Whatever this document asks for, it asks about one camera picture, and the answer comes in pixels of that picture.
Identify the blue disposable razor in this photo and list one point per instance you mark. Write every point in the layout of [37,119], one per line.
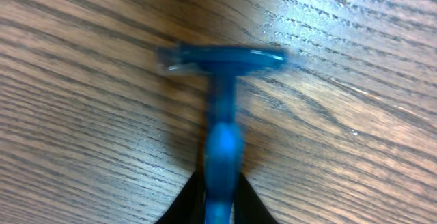
[224,146]

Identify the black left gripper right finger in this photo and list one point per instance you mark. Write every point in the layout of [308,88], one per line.
[248,207]

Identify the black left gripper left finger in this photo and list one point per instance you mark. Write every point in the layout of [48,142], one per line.
[188,206]

